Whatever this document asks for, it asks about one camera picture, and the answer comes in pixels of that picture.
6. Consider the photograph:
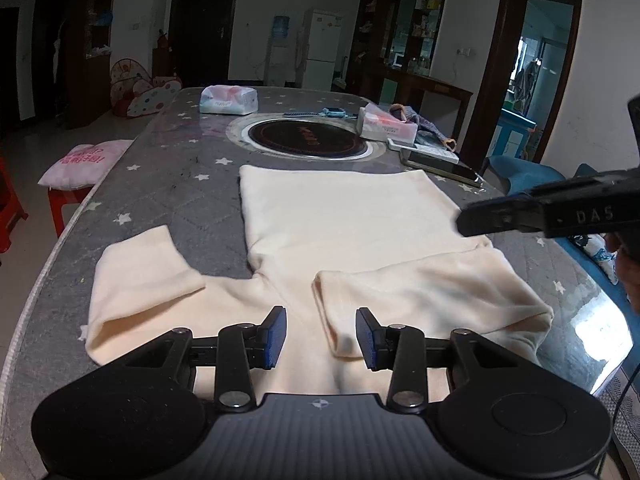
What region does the white pink tissue pack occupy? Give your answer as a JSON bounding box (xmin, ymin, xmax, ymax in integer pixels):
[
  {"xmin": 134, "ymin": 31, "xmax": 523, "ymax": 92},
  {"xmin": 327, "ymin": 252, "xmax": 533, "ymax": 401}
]
[{"xmin": 199, "ymin": 84, "xmax": 259, "ymax": 115}]

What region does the blue wristwatch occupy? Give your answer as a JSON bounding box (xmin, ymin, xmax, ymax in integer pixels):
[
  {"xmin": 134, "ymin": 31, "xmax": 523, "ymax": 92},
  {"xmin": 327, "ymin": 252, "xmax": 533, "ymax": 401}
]
[{"xmin": 284, "ymin": 107, "xmax": 359, "ymax": 120}]

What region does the cream knit sweater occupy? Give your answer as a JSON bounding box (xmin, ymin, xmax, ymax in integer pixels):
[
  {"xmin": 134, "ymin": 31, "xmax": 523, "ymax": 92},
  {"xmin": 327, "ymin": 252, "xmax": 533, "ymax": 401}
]
[{"xmin": 85, "ymin": 164, "xmax": 555, "ymax": 403}]

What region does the blue chair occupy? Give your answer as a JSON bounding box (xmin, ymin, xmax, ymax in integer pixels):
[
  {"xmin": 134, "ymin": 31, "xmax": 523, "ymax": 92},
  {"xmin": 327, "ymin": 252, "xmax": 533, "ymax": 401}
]
[{"xmin": 482, "ymin": 154, "xmax": 570, "ymax": 197}]

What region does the water dispenser with blue bottle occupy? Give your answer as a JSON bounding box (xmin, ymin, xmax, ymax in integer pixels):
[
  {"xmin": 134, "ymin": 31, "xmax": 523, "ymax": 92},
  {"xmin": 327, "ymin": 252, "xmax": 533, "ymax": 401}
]
[{"xmin": 264, "ymin": 15, "xmax": 294, "ymax": 89}]

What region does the person's right hand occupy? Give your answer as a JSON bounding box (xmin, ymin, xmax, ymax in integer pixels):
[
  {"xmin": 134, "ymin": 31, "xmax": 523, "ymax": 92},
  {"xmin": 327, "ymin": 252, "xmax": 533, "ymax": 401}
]
[{"xmin": 604, "ymin": 233, "xmax": 640, "ymax": 314}]

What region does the round built-in induction cooker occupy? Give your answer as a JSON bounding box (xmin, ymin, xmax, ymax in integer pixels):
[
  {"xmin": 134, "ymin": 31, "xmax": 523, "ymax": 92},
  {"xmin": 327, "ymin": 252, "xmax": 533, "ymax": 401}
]
[{"xmin": 227, "ymin": 113, "xmax": 389, "ymax": 162}]

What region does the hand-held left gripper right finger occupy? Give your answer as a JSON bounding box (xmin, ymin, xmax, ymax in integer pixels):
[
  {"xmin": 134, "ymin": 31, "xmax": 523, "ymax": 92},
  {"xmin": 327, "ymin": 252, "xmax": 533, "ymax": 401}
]
[{"xmin": 355, "ymin": 307, "xmax": 521, "ymax": 409}]

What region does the white refrigerator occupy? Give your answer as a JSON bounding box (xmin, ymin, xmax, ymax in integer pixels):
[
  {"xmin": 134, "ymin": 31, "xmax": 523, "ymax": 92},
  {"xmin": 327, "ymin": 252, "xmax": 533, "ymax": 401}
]
[{"xmin": 301, "ymin": 8, "xmax": 344, "ymax": 92}]

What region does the dark wooden display cabinet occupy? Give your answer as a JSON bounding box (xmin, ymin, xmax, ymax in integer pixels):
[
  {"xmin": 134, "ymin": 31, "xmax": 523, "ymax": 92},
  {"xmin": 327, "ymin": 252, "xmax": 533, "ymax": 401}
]
[{"xmin": 344, "ymin": 0, "xmax": 474, "ymax": 148}]

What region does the blue printed cloth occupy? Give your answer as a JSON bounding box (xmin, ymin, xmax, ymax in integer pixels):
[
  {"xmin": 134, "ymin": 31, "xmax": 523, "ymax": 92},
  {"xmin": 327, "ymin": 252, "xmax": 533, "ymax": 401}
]
[{"xmin": 552, "ymin": 232, "xmax": 632, "ymax": 306}]

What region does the blue small cabinet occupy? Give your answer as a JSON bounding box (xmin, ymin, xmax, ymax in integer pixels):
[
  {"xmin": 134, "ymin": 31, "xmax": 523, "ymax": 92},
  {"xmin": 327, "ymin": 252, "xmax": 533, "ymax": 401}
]
[{"xmin": 491, "ymin": 107, "xmax": 539, "ymax": 159}]

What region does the white tissue box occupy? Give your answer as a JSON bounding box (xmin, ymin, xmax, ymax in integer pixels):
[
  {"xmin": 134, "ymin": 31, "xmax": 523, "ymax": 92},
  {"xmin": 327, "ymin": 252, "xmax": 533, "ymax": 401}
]
[{"xmin": 357, "ymin": 101, "xmax": 419, "ymax": 144}]

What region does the dark wooden bookshelf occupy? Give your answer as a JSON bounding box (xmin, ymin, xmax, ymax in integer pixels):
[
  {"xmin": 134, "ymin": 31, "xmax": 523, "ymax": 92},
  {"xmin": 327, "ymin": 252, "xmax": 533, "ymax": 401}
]
[{"xmin": 64, "ymin": 0, "xmax": 120, "ymax": 130}]

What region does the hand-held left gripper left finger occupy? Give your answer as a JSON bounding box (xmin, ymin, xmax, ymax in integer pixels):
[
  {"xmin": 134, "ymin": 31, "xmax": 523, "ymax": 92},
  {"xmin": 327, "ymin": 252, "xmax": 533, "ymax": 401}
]
[{"xmin": 122, "ymin": 306, "xmax": 288, "ymax": 409}]

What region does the grey star-print tablecloth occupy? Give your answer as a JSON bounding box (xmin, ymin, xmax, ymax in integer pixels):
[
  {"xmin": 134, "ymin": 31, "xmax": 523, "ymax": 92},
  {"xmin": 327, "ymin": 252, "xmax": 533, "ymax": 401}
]
[{"xmin": 0, "ymin": 85, "xmax": 633, "ymax": 480}]

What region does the pink printed cushion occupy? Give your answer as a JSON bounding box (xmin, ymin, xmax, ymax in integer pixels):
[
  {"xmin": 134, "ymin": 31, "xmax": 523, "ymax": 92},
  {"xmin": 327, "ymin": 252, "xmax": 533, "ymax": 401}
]
[{"xmin": 38, "ymin": 139, "xmax": 134, "ymax": 192}]

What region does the red plastic stool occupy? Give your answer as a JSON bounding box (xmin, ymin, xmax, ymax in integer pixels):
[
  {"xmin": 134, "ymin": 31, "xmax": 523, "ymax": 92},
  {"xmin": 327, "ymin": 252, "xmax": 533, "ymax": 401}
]
[
  {"xmin": 0, "ymin": 154, "xmax": 29, "ymax": 255},
  {"xmin": 47, "ymin": 184, "xmax": 95, "ymax": 239}
]

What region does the purple knitted cloth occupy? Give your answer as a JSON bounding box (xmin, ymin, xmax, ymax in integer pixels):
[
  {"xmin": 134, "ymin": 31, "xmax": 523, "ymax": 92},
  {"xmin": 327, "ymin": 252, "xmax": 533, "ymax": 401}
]
[{"xmin": 390, "ymin": 103, "xmax": 459, "ymax": 154}]

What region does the black cable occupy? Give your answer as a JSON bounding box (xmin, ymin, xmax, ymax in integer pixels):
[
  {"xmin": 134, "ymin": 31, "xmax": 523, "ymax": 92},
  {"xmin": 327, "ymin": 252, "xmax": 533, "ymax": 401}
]
[{"xmin": 596, "ymin": 357, "xmax": 640, "ymax": 480}]

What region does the dark wooden door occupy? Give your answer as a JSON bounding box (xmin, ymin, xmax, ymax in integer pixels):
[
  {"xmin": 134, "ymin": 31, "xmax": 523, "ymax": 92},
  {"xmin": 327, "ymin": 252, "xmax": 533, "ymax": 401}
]
[{"xmin": 167, "ymin": 0, "xmax": 241, "ymax": 89}]

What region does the dotted play tent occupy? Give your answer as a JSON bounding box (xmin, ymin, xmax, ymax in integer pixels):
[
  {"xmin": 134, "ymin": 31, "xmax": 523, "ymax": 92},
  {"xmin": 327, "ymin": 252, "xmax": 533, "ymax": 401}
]
[{"xmin": 109, "ymin": 58, "xmax": 184, "ymax": 119}]

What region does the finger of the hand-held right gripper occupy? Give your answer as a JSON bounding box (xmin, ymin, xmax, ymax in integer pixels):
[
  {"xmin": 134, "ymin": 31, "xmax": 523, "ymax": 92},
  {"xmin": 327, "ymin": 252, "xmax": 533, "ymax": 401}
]
[{"xmin": 457, "ymin": 187, "xmax": 547, "ymax": 238}]

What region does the black tablet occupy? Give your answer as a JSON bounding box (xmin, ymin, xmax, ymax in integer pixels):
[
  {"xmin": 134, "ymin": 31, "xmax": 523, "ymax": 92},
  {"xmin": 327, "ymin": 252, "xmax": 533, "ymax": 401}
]
[{"xmin": 400, "ymin": 147, "xmax": 484, "ymax": 189}]

